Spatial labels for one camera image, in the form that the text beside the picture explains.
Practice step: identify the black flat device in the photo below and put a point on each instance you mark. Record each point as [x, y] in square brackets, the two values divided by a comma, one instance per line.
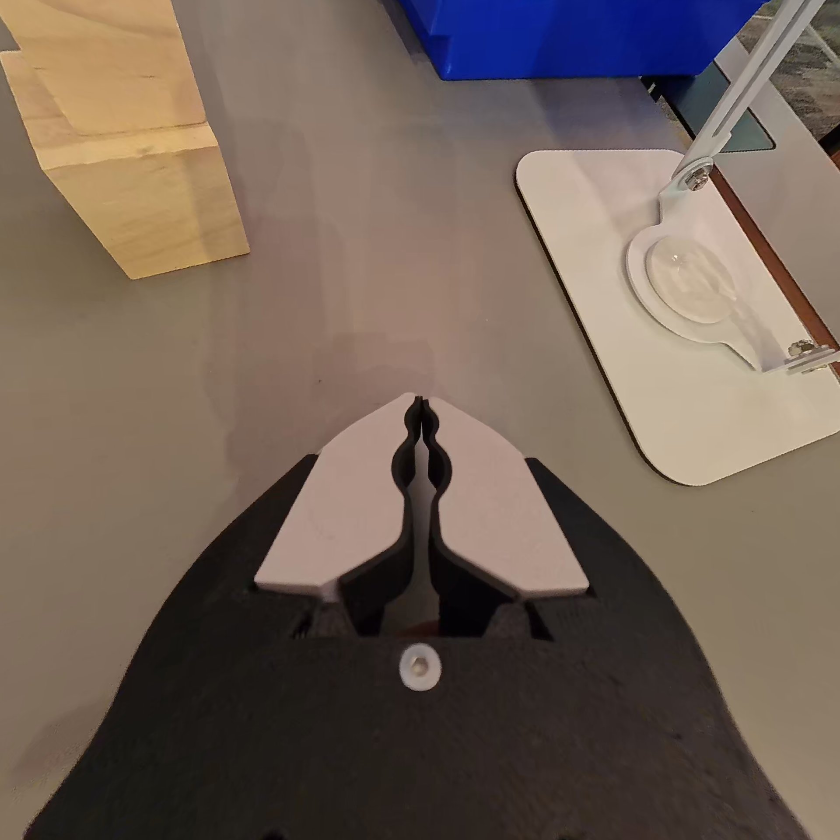
[689, 98]

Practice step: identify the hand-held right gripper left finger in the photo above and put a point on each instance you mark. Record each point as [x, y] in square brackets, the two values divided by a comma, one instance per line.
[334, 518]

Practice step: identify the blue plastic bin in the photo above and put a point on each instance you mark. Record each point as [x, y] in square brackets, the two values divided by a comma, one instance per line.
[558, 39]

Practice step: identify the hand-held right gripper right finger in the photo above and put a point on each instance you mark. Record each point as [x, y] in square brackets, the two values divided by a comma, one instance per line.
[505, 525]

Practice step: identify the large plain wooden cube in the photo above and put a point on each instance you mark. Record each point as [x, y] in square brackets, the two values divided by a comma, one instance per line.
[111, 65]
[151, 203]

